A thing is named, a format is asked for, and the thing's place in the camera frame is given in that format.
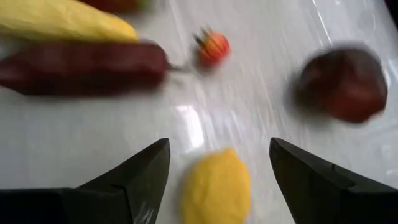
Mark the dark maroon round produce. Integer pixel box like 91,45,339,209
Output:
292,46,389,124

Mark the yellow corn cob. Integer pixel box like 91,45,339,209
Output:
0,0,139,43

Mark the small orange-red tomato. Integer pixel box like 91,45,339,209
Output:
192,27,231,71

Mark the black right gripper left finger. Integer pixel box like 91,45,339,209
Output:
0,138,171,224

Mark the red bell pepper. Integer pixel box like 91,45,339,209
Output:
77,0,152,14

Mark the yellow lemon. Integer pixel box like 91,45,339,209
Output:
180,147,252,224

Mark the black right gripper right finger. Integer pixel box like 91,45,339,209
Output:
269,137,398,224

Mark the dark purple eggplant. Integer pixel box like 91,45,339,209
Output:
0,42,184,97

